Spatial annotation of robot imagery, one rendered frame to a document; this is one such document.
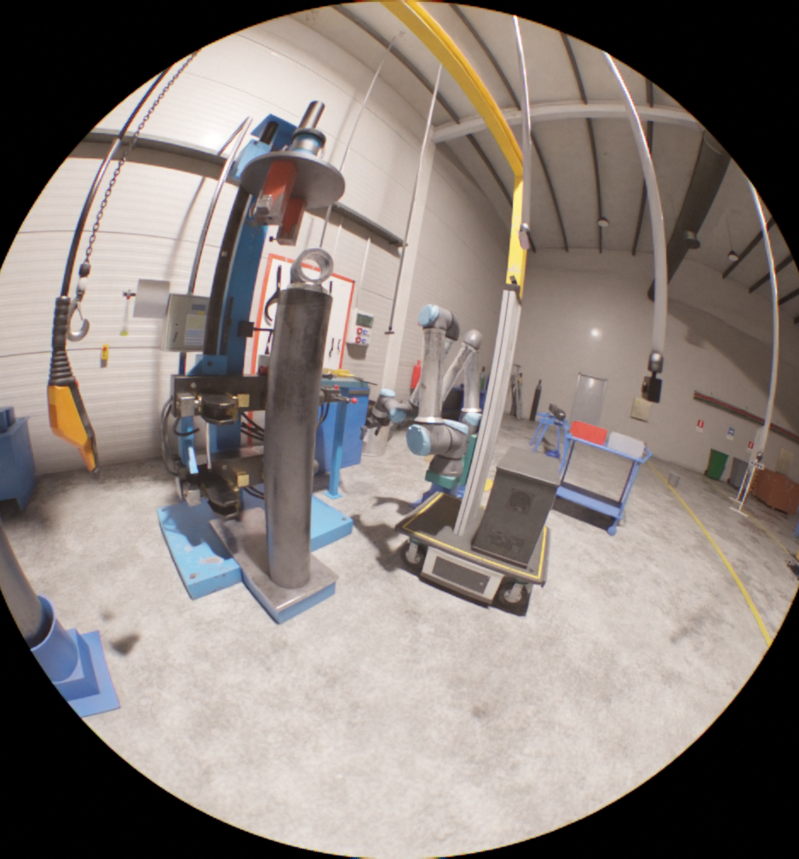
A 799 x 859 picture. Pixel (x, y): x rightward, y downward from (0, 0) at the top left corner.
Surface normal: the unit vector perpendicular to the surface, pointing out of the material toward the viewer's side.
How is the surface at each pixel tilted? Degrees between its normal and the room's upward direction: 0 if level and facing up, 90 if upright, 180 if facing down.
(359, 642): 0
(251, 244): 90
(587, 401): 90
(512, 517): 90
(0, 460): 90
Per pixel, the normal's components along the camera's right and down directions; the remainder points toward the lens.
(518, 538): -0.49, 0.13
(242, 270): 0.79, 0.26
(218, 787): 0.15, -0.96
